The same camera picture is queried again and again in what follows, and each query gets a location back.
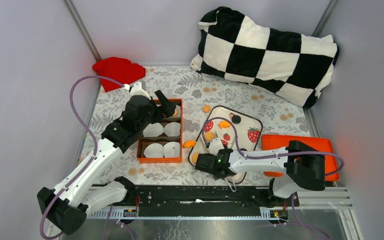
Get orange compartment cookie box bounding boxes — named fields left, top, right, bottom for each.
left=136, top=98, right=183, bottom=164

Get white strawberry tray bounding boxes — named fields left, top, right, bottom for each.
left=188, top=105, right=263, bottom=166

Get orange fish cookie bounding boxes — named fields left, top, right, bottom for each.
left=183, top=140, right=197, bottom=149
left=218, top=120, right=231, bottom=129

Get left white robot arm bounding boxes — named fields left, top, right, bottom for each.
left=37, top=83, right=176, bottom=240

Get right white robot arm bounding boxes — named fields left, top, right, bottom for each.
left=194, top=140, right=326, bottom=206

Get white paper cup liner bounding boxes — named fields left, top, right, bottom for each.
left=171, top=105, right=182, bottom=118
left=143, top=143, right=164, bottom=158
left=142, top=122, right=164, bottom=138
left=163, top=141, right=181, bottom=158
left=163, top=122, right=182, bottom=137

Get red cloth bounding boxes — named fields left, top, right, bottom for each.
left=92, top=56, right=146, bottom=85

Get black sandwich cookie top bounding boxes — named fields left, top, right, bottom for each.
left=230, top=114, right=242, bottom=125

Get orange box lid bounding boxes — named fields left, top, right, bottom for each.
left=261, top=134, right=340, bottom=182

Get floral table mat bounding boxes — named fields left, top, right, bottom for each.
left=73, top=65, right=325, bottom=187

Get black white checkered blanket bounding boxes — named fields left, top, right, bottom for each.
left=190, top=6, right=340, bottom=109

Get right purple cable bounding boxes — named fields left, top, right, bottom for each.
left=201, top=116, right=345, bottom=240

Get purple cable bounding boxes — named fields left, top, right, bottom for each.
left=201, top=116, right=345, bottom=240
left=39, top=75, right=127, bottom=240

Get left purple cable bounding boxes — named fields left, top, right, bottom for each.
left=39, top=75, right=127, bottom=240

